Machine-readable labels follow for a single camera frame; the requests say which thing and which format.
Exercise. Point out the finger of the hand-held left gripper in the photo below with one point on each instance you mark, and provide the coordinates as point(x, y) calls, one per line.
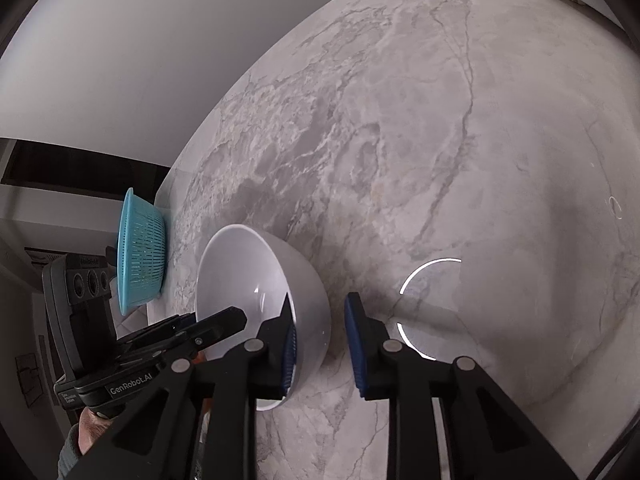
point(220, 327)

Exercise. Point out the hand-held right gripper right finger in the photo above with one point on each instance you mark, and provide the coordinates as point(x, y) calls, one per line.
point(355, 345)

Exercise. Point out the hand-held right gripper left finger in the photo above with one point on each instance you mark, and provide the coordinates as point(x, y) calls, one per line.
point(289, 360)

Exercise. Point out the white bowl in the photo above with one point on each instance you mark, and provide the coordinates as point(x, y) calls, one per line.
point(240, 270)

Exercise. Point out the person's left forearm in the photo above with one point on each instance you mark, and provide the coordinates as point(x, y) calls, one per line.
point(69, 455)

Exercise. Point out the person's left hand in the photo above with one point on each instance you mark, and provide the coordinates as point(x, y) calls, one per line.
point(92, 430)

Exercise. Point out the blue plastic colander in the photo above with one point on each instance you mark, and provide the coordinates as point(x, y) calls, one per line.
point(140, 255)

